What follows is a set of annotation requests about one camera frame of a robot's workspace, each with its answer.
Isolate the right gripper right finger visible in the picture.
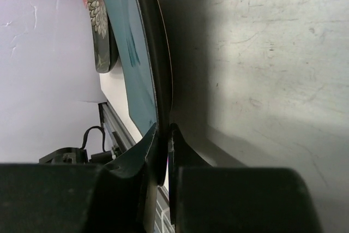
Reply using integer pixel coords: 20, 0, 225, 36
169, 124, 322, 232

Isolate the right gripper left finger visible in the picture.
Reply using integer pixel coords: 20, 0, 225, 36
1, 126, 158, 232

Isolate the teal square plate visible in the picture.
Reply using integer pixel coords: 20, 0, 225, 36
104, 0, 173, 185

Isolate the black floral square plate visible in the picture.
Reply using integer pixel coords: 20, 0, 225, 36
87, 0, 119, 74

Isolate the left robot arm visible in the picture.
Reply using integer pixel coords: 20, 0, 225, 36
39, 147, 113, 164

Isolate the aluminium table frame rail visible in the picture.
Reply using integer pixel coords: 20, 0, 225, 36
98, 101, 175, 233

